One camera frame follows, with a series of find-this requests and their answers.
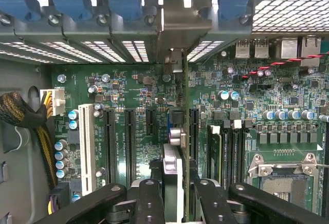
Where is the white PCI expansion slot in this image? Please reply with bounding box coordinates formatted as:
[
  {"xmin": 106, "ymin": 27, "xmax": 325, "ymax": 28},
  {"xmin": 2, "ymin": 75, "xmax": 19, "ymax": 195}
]
[{"xmin": 78, "ymin": 103, "xmax": 95, "ymax": 196}]

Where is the grey power supply unit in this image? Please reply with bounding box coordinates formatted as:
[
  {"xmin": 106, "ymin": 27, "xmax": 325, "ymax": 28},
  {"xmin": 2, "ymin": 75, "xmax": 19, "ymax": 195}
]
[{"xmin": 0, "ymin": 59, "xmax": 56, "ymax": 224}]

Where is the red black twisted wire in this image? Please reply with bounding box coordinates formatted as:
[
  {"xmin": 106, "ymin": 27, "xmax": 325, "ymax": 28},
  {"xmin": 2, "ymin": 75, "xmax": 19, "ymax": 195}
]
[{"xmin": 241, "ymin": 52, "xmax": 329, "ymax": 79}]

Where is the open grey PC case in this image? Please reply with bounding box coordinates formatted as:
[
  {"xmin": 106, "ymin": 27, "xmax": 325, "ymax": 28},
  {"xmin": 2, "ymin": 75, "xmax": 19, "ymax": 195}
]
[{"xmin": 0, "ymin": 0, "xmax": 329, "ymax": 224}]

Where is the short black expansion slot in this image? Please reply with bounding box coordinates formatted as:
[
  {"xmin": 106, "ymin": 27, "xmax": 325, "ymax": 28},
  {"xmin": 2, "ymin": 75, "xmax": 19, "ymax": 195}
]
[{"xmin": 145, "ymin": 108, "xmax": 157, "ymax": 136}]

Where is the green motherboard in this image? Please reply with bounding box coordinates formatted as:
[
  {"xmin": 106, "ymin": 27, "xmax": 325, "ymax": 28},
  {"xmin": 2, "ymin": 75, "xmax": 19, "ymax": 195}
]
[{"xmin": 51, "ymin": 38, "xmax": 329, "ymax": 224}]

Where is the black yellow braided cable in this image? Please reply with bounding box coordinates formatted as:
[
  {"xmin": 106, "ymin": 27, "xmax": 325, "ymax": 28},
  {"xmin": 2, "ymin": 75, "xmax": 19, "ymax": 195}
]
[{"xmin": 0, "ymin": 91, "xmax": 59, "ymax": 191}]

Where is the black power connector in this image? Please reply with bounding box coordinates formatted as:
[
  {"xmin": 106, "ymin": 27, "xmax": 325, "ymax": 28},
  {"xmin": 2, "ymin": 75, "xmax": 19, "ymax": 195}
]
[{"xmin": 47, "ymin": 181, "xmax": 71, "ymax": 216}]

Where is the white power connector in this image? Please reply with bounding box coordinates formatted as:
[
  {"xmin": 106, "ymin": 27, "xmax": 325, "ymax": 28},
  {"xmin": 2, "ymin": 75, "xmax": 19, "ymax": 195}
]
[{"xmin": 40, "ymin": 87, "xmax": 66, "ymax": 117}]

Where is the silver rear port housing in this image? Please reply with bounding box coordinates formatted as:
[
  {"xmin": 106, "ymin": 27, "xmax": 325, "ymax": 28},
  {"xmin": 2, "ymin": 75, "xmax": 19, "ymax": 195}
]
[
  {"xmin": 235, "ymin": 39, "xmax": 251, "ymax": 59},
  {"xmin": 300, "ymin": 36, "xmax": 322, "ymax": 67},
  {"xmin": 254, "ymin": 39, "xmax": 270, "ymax": 59},
  {"xmin": 280, "ymin": 38, "xmax": 299, "ymax": 60}
]

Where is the CPU socket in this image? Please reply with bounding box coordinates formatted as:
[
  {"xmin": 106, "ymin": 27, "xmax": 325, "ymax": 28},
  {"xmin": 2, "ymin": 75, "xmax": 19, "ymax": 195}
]
[{"xmin": 247, "ymin": 152, "xmax": 329, "ymax": 221}]

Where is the blue expansion slot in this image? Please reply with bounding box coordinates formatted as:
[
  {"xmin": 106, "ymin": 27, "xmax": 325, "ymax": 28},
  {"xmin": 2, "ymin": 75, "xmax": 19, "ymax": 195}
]
[{"xmin": 166, "ymin": 109, "xmax": 171, "ymax": 142}]

